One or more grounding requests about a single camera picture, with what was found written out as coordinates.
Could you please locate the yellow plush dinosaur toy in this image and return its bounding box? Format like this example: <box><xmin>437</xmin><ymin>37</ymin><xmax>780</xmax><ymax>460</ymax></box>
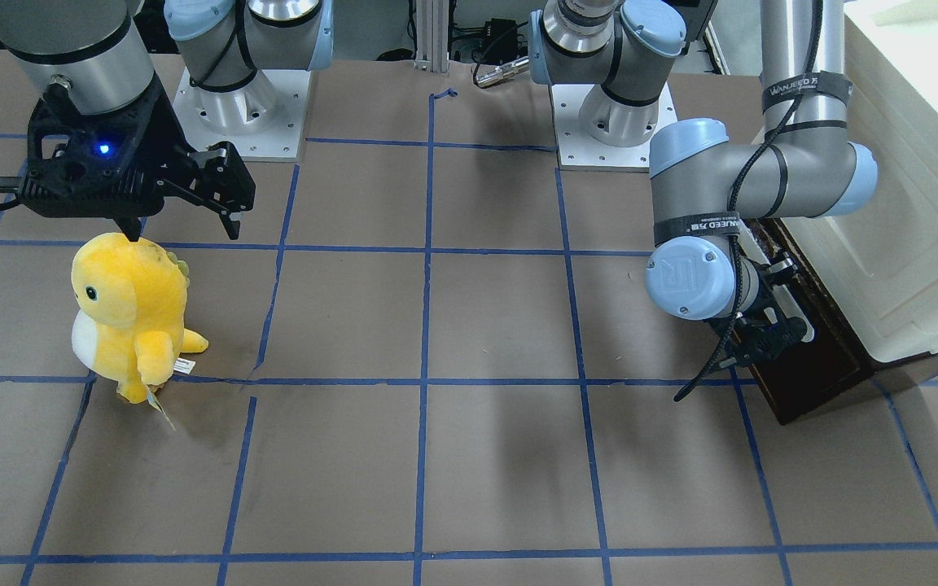
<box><xmin>71</xmin><ymin>233</ymin><xmax>208</xmax><ymax>409</ymax></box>

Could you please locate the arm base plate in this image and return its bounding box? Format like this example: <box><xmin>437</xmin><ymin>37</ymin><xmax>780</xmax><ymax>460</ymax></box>
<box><xmin>173</xmin><ymin>70</ymin><xmax>313</xmax><ymax>163</ymax></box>
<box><xmin>550</xmin><ymin>83</ymin><xmax>677</xmax><ymax>172</ymax></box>

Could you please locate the aluminium frame post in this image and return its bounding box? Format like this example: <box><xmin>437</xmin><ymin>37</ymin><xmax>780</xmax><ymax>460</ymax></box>
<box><xmin>414</xmin><ymin>0</ymin><xmax>450</xmax><ymax>77</ymax></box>

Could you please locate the white drawer handle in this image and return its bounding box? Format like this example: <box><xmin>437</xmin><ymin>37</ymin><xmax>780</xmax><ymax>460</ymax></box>
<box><xmin>787</xmin><ymin>305</ymin><xmax>816</xmax><ymax>343</ymax></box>

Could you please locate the dark brown wooden drawer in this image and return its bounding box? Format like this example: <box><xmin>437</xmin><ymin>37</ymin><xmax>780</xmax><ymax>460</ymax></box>
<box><xmin>746</xmin><ymin>219</ymin><xmax>881</xmax><ymax>424</ymax></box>

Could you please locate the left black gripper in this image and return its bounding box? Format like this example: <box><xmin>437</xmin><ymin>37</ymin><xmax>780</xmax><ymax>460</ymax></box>
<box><xmin>713</xmin><ymin>252</ymin><xmax>804</xmax><ymax>370</ymax></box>

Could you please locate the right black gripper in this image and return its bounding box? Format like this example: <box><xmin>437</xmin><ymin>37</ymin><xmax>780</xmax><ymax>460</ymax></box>
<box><xmin>16</xmin><ymin>77</ymin><xmax>256</xmax><ymax>243</ymax></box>

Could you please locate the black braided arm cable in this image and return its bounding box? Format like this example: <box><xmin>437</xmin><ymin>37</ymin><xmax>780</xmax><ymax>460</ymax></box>
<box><xmin>673</xmin><ymin>0</ymin><xmax>826</xmax><ymax>404</ymax></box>

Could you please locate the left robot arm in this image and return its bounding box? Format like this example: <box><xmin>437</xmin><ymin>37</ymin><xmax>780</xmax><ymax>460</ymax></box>
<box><xmin>528</xmin><ymin>1</ymin><xmax>878</xmax><ymax>375</ymax></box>

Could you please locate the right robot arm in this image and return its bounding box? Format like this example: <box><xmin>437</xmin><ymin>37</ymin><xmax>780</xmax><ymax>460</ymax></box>
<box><xmin>0</xmin><ymin>1</ymin><xmax>334</xmax><ymax>241</ymax></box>

